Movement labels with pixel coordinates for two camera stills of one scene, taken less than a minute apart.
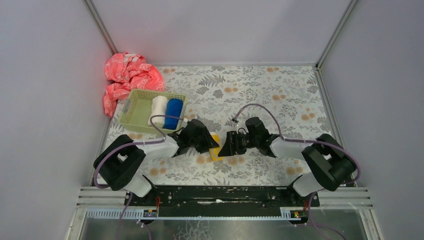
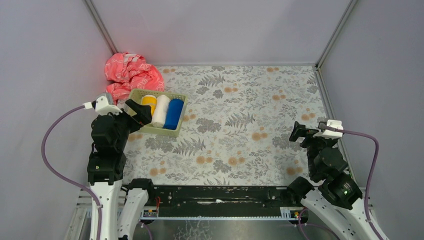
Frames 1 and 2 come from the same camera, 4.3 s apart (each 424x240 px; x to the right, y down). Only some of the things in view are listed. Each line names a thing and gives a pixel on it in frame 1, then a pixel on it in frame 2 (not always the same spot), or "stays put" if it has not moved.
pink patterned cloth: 126,71 stays put
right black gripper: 236,142 → 305,134
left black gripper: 200,139 → 129,116
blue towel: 173,109 stays put
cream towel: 159,106 stays put
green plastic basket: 150,111 stays put
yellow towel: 214,151 → 149,100
